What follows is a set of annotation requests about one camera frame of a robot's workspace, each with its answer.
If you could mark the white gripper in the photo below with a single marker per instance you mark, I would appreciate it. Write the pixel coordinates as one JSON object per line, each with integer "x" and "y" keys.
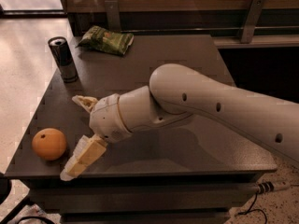
{"x": 105, "y": 118}

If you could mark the orange fruit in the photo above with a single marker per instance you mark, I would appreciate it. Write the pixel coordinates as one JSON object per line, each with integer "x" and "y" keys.
{"x": 49, "y": 144}

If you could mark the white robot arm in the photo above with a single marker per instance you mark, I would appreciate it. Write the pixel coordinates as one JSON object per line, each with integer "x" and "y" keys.
{"x": 175, "y": 92}

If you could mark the green jalapeno chip bag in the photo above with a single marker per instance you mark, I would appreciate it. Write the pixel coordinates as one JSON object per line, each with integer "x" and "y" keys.
{"x": 101, "y": 39}

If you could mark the black silver drink can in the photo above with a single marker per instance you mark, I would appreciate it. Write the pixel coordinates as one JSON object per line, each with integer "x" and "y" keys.
{"x": 62, "y": 55}

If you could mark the grey drawer cabinet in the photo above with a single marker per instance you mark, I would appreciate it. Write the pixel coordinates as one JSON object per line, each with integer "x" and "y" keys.
{"x": 190, "y": 173}

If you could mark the left metal bracket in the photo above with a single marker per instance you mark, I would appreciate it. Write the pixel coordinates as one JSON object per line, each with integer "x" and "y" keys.
{"x": 113, "y": 15}

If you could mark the metal bracket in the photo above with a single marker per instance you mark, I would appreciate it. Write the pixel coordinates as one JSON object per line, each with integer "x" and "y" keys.
{"x": 113, "y": 15}
{"x": 246, "y": 32}

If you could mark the striped cable plug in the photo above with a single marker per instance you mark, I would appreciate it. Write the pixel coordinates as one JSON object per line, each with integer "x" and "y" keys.
{"x": 272, "y": 186}

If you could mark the right metal bracket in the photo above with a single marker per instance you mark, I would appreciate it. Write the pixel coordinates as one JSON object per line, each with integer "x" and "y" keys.
{"x": 246, "y": 32}

